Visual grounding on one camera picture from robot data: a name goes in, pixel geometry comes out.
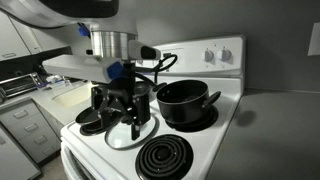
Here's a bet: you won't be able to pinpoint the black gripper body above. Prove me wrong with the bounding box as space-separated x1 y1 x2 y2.
90 61 152 116

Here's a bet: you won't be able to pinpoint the white electric stove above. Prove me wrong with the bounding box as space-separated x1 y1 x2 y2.
59 34 247 180

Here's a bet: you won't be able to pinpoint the white stove knob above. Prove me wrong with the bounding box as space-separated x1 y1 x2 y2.
202 48 215 63
216 47 233 64

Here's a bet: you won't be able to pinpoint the black burner under small pan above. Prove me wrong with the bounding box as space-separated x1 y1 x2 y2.
79 113 122 137

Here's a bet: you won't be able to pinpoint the small black frying pan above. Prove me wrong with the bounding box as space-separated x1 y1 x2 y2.
74 105 114 126

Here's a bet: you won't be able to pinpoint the glass pot lid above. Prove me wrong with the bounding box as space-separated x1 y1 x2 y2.
104 113 158 151

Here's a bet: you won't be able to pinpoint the cream kitchen sink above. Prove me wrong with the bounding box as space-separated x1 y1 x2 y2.
51 83 97 109

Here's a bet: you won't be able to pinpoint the black cooking pot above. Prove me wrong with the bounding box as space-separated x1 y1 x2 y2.
155 79 222 125

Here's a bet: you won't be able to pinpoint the bare black coil burner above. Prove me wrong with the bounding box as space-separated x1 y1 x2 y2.
135 133 195 180

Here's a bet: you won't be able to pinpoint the black burner under pot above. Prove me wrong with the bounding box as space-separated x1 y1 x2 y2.
164 105 220 134

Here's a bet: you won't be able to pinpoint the grey drawer cabinet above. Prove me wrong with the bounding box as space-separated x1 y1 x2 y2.
0 96 63 165

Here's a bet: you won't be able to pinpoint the silver toaster oven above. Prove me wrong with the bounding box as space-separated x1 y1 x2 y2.
0 72 43 100

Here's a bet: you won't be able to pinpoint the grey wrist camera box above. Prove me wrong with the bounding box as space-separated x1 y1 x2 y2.
127 39 162 61

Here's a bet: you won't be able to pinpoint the white camera mount bar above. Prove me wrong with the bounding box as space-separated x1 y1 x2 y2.
42 54 129 85

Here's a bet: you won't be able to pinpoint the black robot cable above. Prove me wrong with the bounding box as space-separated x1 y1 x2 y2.
134 54 178 92

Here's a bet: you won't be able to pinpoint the grey wall cabinets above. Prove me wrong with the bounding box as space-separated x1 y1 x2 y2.
0 11 73 63

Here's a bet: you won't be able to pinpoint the white wall outlet plate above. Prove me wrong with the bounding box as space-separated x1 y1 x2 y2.
306 22 320 57

